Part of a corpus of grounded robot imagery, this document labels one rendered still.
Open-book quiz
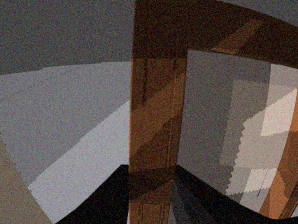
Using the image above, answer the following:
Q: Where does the brown wooden picture frame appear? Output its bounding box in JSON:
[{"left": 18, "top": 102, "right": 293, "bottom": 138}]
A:
[{"left": 129, "top": 0, "right": 298, "bottom": 224}]

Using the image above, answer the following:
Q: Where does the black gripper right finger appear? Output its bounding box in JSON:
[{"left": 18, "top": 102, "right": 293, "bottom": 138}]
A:
[{"left": 170, "top": 165, "right": 298, "bottom": 224}]

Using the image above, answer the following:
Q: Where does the grey wall panel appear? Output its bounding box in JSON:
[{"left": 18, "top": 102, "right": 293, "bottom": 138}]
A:
[{"left": 0, "top": 0, "right": 134, "bottom": 224}]

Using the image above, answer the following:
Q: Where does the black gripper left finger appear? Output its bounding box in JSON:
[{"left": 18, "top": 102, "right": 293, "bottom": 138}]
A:
[{"left": 56, "top": 164, "right": 130, "bottom": 224}]

